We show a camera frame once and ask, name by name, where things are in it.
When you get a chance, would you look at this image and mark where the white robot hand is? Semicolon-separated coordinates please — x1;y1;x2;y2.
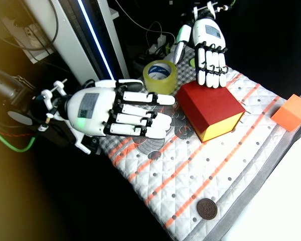
174;17;228;88
65;79;176;139

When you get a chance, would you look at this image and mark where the yellow box with red lid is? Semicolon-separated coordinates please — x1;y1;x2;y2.
175;81;246;143

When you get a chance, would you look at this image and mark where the white column with blue light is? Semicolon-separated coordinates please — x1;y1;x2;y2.
24;0;131;98

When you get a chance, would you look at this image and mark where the yellow tape roll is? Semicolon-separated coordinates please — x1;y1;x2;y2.
142;59;178;95

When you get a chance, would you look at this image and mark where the orange cube block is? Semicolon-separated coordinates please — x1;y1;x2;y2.
270;93;301;132

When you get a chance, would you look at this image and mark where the grey quilt with printed bear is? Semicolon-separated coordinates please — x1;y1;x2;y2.
99;45;298;241

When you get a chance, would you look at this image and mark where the brown sandwich cookie toy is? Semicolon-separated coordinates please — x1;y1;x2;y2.
197;197;218;220

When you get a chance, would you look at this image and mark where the thin white cable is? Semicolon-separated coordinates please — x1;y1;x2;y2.
114;0;178;48

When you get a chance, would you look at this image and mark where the green cable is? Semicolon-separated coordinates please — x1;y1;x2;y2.
0;125;38;153

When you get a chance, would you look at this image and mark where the black cable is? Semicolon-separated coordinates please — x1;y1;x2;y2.
5;0;59;52

